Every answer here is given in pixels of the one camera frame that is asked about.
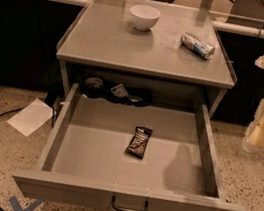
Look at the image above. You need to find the crumpled silver blue snack bag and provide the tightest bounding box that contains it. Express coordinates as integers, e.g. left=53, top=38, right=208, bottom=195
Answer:
left=180, top=32, right=215, bottom=60

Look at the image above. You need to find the white tag card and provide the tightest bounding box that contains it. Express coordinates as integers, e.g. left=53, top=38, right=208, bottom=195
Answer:
left=110, top=83, right=129, bottom=98

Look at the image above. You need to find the white ceramic bowl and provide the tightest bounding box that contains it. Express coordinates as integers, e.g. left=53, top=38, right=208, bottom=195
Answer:
left=130, top=4, right=161, bottom=31

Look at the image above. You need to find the grey open top drawer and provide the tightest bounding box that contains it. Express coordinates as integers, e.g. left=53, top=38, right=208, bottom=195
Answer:
left=13, top=86, right=245, bottom=211

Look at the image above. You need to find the black rxbar chocolate wrapper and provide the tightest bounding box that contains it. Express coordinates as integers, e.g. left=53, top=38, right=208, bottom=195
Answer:
left=125, top=126, right=153, bottom=159

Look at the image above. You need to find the blue tape floor mark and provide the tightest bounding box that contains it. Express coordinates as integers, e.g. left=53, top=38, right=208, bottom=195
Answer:
left=7, top=194, right=45, bottom=211

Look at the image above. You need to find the dark clutter behind drawer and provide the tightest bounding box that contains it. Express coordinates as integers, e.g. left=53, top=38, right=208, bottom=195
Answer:
left=80, top=77, right=153, bottom=107

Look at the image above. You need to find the white paper sheet on floor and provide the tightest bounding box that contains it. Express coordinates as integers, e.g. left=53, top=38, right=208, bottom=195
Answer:
left=7, top=99, right=53, bottom=137

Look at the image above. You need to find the black metal drawer handle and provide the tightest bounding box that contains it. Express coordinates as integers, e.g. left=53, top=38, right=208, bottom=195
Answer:
left=111, top=196, right=149, bottom=211

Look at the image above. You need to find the grey cabinet counter unit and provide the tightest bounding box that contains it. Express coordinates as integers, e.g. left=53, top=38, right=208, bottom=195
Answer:
left=57, top=0, right=235, bottom=109

